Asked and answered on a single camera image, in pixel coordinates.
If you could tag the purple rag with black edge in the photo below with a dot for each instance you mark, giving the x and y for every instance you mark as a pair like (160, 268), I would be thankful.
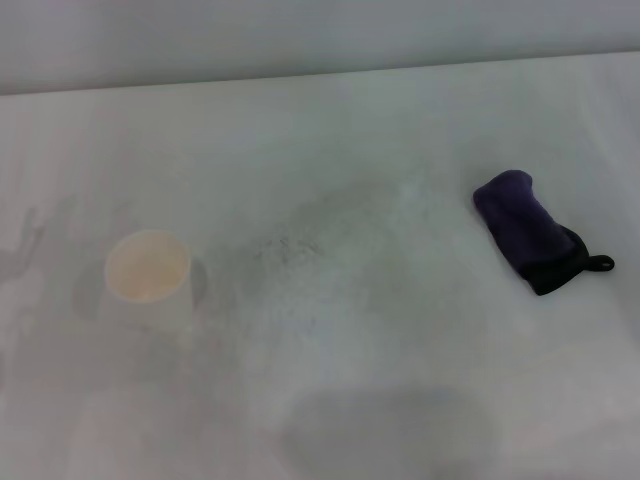
(525, 225)

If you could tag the white paper cup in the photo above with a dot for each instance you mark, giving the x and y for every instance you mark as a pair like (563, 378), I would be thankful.
(147, 267)

